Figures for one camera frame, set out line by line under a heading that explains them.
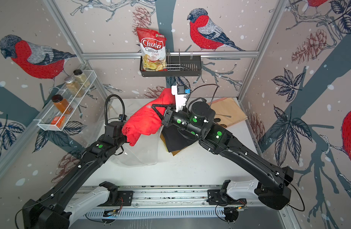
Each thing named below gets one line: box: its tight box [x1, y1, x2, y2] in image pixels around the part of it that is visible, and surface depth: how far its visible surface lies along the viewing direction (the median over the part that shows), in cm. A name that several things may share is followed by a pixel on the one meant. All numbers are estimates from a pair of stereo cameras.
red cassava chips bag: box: [136, 27, 167, 72], surface depth 80 cm
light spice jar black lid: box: [73, 69, 91, 88], surface depth 82 cm
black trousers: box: [161, 124, 198, 153], surface depth 83 cm
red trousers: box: [121, 88, 176, 147], surface depth 52 cm
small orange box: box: [50, 115, 66, 128], surface depth 68 cm
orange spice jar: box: [51, 93, 74, 115], surface depth 69 cm
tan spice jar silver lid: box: [63, 76, 84, 98], surface depth 77 cm
